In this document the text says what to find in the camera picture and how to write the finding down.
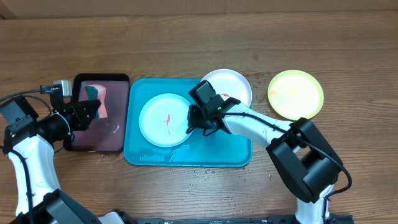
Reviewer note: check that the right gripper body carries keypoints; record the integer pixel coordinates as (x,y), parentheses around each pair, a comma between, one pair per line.
(199,121)

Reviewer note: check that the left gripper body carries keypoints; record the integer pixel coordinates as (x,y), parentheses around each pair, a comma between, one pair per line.
(76,118)

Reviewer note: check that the pink green sponge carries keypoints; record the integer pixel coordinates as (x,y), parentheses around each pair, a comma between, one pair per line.
(97,92)

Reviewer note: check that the light blue plate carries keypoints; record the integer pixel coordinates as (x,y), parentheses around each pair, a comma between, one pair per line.
(163,120)

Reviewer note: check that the yellow-green plate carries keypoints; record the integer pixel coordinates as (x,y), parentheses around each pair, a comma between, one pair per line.
(294,94)

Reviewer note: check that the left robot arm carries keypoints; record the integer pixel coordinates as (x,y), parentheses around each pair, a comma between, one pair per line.
(28,144)

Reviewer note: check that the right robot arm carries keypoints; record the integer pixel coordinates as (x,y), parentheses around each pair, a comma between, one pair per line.
(305,161)

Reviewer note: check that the teal plastic tray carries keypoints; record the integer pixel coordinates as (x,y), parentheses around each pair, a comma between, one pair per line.
(216,150)

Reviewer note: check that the black water tray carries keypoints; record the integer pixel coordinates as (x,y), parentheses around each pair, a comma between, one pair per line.
(107,134)

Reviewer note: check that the white plate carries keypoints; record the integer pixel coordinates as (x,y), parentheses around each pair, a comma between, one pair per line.
(229,83)

